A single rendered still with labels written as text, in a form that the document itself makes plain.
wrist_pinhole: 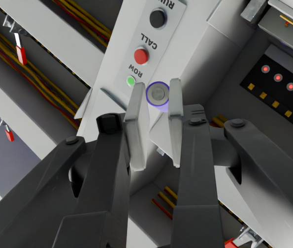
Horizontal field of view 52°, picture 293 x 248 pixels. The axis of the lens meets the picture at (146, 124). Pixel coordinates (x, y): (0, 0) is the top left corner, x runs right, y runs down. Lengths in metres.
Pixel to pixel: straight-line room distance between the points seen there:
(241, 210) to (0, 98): 0.45
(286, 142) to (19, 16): 0.43
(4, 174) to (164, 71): 0.57
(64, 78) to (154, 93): 0.56
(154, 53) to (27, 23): 0.22
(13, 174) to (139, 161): 0.66
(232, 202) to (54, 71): 0.56
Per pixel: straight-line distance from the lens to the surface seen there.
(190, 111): 0.17
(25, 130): 0.56
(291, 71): 0.45
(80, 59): 0.40
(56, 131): 0.61
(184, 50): 0.30
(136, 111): 0.16
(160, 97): 0.21
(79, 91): 0.72
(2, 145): 0.86
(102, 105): 0.38
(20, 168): 0.82
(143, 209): 0.56
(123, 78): 0.35
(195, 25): 0.29
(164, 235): 0.55
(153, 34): 0.31
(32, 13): 0.46
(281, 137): 0.51
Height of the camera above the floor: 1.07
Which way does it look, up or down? 38 degrees up
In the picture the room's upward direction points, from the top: 152 degrees counter-clockwise
